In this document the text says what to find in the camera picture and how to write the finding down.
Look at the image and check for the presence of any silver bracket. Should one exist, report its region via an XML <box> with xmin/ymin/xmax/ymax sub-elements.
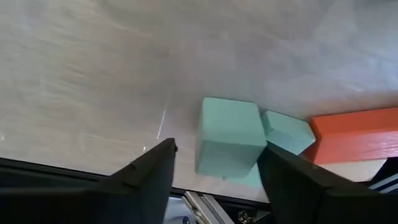
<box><xmin>183</xmin><ymin>190</ymin><xmax>237</xmax><ymax>224</ymax></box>

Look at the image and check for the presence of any tan wooden block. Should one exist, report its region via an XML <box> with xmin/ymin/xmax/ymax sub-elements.
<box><xmin>317</xmin><ymin>157</ymin><xmax>388</xmax><ymax>183</ymax></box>

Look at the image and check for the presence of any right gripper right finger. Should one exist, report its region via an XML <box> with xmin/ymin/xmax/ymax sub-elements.
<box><xmin>257</xmin><ymin>146</ymin><xmax>398</xmax><ymax>224</ymax></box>

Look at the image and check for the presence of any teal wooden block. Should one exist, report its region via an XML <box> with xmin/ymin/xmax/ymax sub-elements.
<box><xmin>261</xmin><ymin>110</ymin><xmax>317</xmax><ymax>156</ymax></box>
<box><xmin>194</xmin><ymin>96</ymin><xmax>268</xmax><ymax>187</ymax></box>

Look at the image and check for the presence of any red wooden block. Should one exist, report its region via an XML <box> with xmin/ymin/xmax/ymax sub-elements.
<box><xmin>303</xmin><ymin>107</ymin><xmax>398</xmax><ymax>165</ymax></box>

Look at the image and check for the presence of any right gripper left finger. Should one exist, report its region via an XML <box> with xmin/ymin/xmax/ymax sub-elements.
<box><xmin>0</xmin><ymin>138</ymin><xmax>178</xmax><ymax>224</ymax></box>

